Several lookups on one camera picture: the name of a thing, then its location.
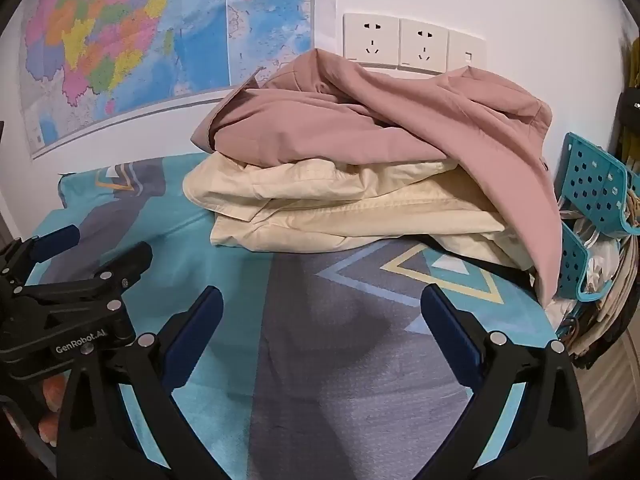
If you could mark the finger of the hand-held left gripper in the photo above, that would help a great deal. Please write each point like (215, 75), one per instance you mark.
(55, 242)
(120, 267)

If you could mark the black object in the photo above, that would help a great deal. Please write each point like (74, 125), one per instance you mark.
(631, 107)

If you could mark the white wall socket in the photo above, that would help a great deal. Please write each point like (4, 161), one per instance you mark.
(424, 45)
(371, 40)

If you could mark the pile of pale cloths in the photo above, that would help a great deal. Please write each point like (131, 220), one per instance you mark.
(602, 265)

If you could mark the pink coat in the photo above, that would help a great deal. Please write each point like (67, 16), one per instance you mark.
(400, 120)

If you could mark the teal perforated plastic basket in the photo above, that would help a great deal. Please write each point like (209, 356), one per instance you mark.
(595, 185)
(574, 260)

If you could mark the dark yellow cloth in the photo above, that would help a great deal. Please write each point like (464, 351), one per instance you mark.
(635, 62)

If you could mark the cream coat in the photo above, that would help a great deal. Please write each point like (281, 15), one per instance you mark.
(325, 210)

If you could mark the colourful wall map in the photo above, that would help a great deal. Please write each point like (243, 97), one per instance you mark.
(100, 35)

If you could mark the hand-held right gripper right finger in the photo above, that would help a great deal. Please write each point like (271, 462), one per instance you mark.
(450, 330)

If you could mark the teal grey printed bed sheet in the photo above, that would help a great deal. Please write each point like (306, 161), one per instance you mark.
(325, 360)

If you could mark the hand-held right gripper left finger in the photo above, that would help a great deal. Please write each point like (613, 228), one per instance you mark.
(200, 330)

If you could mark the person's left hand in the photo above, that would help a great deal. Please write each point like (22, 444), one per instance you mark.
(52, 391)

